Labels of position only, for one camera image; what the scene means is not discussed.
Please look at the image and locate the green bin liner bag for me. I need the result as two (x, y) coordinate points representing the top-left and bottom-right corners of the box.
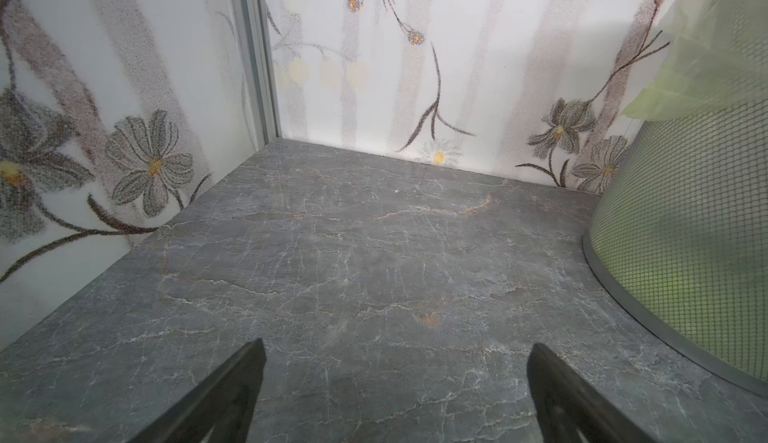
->
(623, 0), (767, 121)

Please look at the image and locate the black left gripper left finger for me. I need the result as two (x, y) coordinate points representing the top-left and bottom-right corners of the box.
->
(132, 339), (267, 442)

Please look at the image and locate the mesh waste bin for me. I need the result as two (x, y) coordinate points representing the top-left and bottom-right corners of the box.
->
(583, 100), (767, 396)

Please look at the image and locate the left corner aluminium post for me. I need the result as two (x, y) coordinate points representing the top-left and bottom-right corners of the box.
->
(232, 0), (280, 150)

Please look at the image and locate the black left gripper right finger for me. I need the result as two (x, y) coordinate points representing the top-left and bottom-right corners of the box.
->
(526, 343), (654, 443)

